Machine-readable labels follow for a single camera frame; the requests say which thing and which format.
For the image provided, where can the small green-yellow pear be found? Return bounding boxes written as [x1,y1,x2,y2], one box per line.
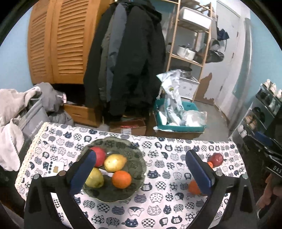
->
[85,168,104,188]

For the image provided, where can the large red apple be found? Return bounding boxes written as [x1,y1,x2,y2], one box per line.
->
[90,146,107,168]

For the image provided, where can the large orange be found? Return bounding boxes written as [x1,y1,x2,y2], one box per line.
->
[188,180,201,195]

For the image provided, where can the small red apple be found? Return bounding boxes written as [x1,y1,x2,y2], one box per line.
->
[209,153,224,167]

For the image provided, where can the medium orange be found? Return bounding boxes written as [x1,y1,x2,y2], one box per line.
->
[111,170,132,189]

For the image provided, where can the person's right hand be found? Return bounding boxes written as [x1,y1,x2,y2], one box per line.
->
[256,174,281,209]

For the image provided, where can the grey shoe rack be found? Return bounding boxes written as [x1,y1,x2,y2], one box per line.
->
[229,79,281,148]

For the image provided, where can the green patterned glass plate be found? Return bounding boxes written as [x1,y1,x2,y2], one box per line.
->
[77,137,147,203]

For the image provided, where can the cat-print white tablecloth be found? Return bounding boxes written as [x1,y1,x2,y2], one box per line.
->
[15,123,246,228]

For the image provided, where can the grey clothes pile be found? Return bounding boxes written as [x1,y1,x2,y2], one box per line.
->
[1,83,74,171]

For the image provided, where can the clear plastic bag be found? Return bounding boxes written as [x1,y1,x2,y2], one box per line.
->
[180,110,207,127]

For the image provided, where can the teal cardboard box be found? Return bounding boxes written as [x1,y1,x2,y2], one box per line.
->
[154,98,207,133]

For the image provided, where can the white patterned storage drawer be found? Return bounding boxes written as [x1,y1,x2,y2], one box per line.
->
[179,76,199,100]

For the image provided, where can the white pot on shelf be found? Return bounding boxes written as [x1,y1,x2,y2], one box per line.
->
[176,45,196,61]

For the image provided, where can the wooden shelf rack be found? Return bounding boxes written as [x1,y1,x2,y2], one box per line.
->
[165,1,215,101]

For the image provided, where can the dark hanging coats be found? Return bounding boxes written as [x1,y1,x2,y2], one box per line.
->
[83,1,165,123]

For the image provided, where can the white storage bin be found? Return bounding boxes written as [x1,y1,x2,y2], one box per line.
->
[179,7,212,30]

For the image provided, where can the wooden louvered closet door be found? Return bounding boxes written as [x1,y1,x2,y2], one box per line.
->
[27,0,112,84]

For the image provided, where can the white printed drawstring bag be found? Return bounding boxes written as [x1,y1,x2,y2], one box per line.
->
[157,69,185,126]

